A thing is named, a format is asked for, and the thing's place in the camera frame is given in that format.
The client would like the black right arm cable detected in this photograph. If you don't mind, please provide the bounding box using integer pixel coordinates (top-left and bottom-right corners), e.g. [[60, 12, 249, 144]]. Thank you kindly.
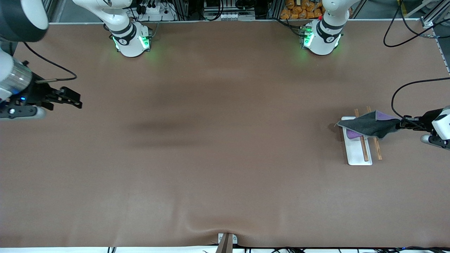
[[23, 42, 78, 83]]

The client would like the metal table edge bracket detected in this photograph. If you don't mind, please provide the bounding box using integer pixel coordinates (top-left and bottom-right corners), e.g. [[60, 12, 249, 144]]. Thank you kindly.
[[215, 233, 238, 253]]

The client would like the purple and grey towel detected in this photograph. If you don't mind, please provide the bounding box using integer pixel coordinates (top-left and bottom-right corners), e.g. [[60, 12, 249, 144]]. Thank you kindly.
[[337, 110, 403, 140]]

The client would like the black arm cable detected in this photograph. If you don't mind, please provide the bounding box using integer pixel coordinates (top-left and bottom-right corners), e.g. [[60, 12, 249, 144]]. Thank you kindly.
[[23, 42, 78, 83], [391, 77, 450, 120]]

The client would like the brown table cover mat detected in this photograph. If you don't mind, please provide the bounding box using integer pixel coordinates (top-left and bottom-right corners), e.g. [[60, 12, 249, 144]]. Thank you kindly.
[[0, 19, 450, 248]]

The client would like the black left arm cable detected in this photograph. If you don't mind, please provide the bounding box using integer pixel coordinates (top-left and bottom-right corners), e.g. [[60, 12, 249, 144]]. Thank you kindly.
[[391, 77, 450, 120]]

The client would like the pile of orange packets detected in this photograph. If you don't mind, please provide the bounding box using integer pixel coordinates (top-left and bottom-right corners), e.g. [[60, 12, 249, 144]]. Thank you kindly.
[[280, 0, 326, 20]]

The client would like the white power strip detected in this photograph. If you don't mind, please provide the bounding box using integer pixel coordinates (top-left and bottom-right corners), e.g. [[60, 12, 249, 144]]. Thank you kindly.
[[135, 4, 176, 21]]

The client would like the aluminium frame post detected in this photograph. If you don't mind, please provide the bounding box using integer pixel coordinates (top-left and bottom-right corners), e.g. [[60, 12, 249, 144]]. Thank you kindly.
[[420, 0, 450, 27]]

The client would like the white rack with wooden bars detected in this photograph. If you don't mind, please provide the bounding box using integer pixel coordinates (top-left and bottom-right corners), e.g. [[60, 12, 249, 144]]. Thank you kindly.
[[341, 106, 383, 166]]

